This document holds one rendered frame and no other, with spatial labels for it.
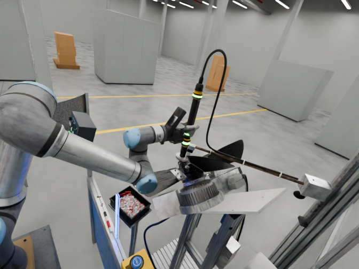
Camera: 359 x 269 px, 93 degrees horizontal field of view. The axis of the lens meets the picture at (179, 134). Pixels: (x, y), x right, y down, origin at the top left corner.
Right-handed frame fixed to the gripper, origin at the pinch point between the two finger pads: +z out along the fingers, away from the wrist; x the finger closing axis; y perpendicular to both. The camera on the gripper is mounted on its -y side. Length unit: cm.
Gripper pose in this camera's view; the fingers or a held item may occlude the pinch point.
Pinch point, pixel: (194, 123)
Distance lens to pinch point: 86.4
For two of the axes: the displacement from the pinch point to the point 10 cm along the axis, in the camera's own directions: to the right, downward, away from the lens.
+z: 7.9, -1.5, 6.0
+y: -1.9, 8.6, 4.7
